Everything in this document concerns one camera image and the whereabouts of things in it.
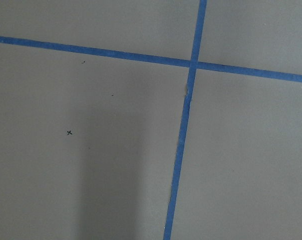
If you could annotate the crossing blue tape strip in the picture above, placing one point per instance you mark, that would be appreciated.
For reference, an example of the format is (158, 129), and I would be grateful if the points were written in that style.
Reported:
(184, 119)

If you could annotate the long blue tape strip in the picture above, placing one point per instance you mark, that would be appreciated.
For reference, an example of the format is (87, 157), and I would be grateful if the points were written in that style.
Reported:
(151, 59)

